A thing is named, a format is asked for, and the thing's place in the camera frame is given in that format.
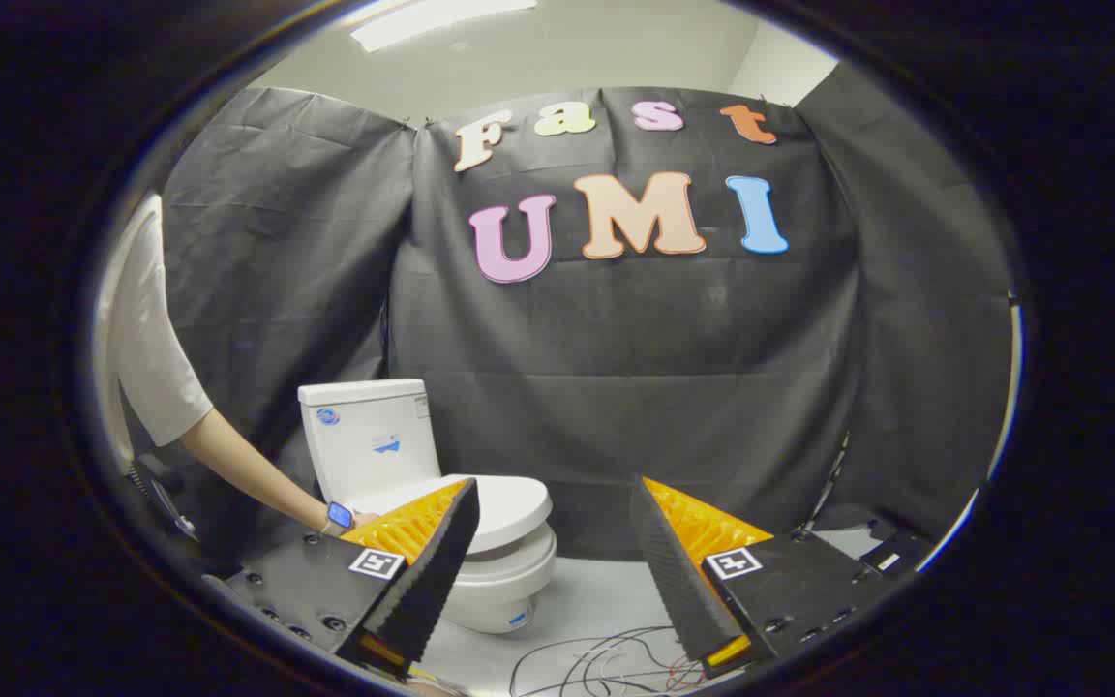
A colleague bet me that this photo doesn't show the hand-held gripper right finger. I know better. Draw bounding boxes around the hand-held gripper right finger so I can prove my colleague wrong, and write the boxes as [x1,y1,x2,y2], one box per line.
[629,474,897,679]

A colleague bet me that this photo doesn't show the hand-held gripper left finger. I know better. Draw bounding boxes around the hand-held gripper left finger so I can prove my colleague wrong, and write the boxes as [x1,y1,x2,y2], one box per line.
[201,477,481,679]

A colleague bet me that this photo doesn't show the white toilet lid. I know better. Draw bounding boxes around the white toilet lid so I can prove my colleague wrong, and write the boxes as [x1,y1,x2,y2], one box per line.
[401,474,554,556]

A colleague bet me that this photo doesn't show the white toilet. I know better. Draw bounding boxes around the white toilet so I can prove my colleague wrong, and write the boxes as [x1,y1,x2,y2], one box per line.
[298,379,558,635]

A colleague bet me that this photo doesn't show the white toilet tank cover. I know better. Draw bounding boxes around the white toilet tank cover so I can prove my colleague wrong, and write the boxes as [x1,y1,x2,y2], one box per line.
[298,379,427,407]

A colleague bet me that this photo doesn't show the black backdrop cloth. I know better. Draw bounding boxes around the black backdrop cloth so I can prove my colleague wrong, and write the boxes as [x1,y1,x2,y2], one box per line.
[132,63,1015,562]

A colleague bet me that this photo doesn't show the black box with white label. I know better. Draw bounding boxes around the black box with white label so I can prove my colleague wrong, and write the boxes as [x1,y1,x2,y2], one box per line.
[858,528,936,579]

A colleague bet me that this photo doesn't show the person's white shirt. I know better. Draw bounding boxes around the person's white shirt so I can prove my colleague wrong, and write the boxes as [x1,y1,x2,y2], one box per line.
[96,194,216,475]

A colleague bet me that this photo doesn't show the ceiling light panel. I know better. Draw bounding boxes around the ceiling light panel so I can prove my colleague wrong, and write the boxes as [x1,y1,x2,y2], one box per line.
[349,0,539,53]

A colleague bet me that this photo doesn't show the tangle of floor cables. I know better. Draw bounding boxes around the tangle of floor cables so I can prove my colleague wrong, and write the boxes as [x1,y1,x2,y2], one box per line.
[509,626,713,697]

